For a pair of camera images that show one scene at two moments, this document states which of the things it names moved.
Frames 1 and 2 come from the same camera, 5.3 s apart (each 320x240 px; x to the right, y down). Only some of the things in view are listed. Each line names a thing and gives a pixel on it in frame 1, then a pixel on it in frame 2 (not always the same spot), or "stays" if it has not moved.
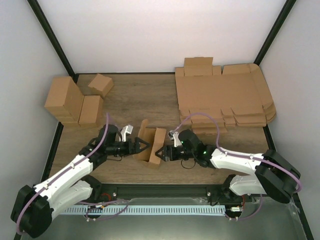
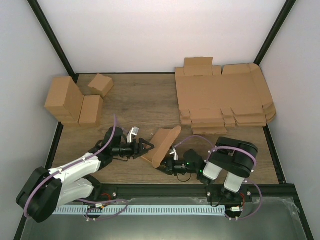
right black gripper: x=172 y=156 to x=170 y=168
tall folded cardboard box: x=65 y=100 stays
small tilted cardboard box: x=102 y=83 stays
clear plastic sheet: x=179 y=218 stays
